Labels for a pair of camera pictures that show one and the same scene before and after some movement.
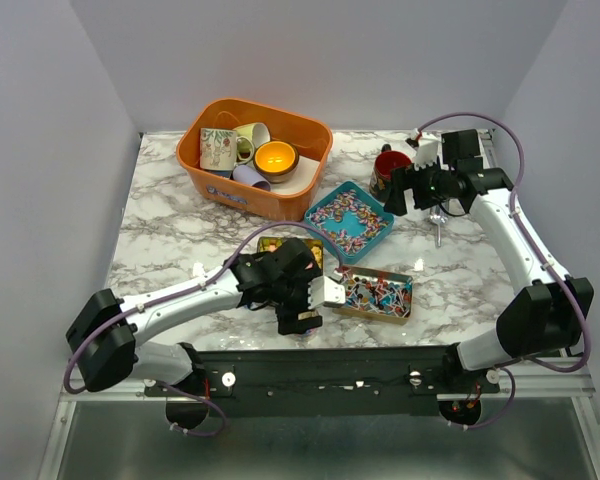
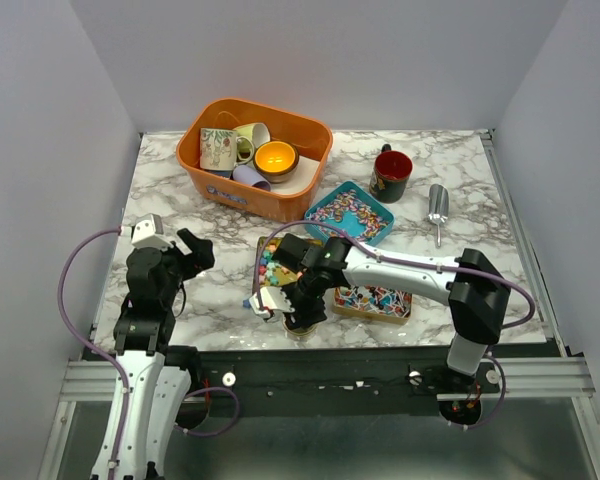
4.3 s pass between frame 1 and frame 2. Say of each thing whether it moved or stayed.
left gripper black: moved
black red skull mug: stayed
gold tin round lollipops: stayed
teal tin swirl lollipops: stayed
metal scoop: stayed
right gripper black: moved
